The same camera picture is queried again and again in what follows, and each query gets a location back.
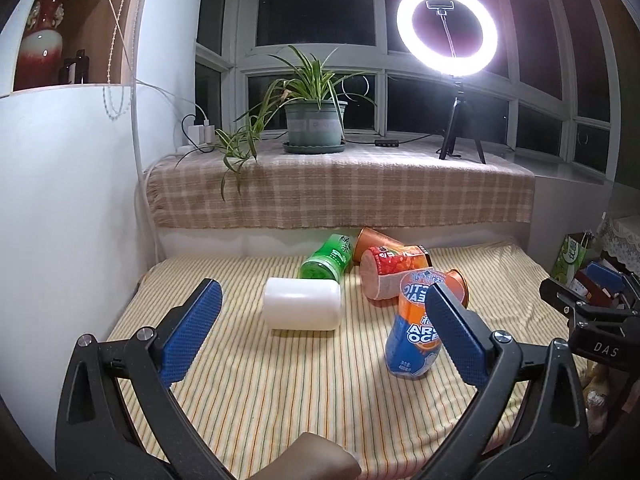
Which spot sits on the red and white vase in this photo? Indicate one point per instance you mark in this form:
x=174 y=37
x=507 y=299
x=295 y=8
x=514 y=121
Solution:
x=42 y=40

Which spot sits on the black tripod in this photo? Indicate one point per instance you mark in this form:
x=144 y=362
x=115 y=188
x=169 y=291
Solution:
x=457 y=120

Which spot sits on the white charger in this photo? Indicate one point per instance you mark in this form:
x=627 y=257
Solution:
x=207 y=132
x=195 y=132

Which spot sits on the green pot saucer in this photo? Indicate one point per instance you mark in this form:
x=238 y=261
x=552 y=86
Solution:
x=314 y=148

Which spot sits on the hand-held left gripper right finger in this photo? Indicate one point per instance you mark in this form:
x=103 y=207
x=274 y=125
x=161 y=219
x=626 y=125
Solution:
x=460 y=335

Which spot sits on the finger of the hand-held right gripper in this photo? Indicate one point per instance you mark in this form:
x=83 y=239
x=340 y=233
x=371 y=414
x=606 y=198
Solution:
x=606 y=273
x=570 y=296

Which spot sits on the white window frame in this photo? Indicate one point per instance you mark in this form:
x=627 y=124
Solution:
x=382 y=62

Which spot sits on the person's right hand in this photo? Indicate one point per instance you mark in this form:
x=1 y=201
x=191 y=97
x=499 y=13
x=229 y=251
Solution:
x=597 y=400

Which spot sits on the green flower pot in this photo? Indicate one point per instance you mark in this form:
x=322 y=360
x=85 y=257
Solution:
x=315 y=125

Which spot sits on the black bottle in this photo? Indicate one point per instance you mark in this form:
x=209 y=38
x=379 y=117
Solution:
x=75 y=67

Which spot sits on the plain orange cup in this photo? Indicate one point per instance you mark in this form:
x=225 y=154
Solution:
x=372 y=240

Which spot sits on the beige plaid cloth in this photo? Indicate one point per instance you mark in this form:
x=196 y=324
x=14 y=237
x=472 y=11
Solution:
x=350 y=190

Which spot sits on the white cup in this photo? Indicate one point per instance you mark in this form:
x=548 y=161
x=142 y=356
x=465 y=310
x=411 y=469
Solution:
x=302 y=304

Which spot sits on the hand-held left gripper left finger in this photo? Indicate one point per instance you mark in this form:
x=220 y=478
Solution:
x=192 y=332

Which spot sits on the green paper box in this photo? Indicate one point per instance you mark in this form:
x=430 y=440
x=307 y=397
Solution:
x=570 y=257

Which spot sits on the white lace cloth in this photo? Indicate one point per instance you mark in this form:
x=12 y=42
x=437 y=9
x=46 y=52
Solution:
x=622 y=232

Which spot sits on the yellow striped bed sheet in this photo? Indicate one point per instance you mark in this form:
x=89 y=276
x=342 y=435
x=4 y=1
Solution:
x=280 y=385

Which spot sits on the spider plant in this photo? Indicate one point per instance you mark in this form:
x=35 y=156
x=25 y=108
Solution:
x=300 y=77

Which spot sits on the phone holder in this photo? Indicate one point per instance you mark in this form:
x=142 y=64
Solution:
x=441 y=6

